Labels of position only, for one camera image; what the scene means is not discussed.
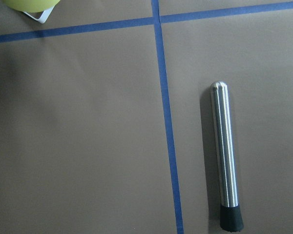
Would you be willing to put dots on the steel muddler black tip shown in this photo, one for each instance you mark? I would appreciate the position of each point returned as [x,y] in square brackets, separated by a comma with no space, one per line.
[230,213]

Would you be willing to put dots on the yellow-green cup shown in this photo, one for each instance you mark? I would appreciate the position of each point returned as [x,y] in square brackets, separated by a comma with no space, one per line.
[31,6]

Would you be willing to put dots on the metal cup rack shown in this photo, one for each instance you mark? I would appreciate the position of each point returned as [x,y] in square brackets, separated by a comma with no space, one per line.
[40,17]

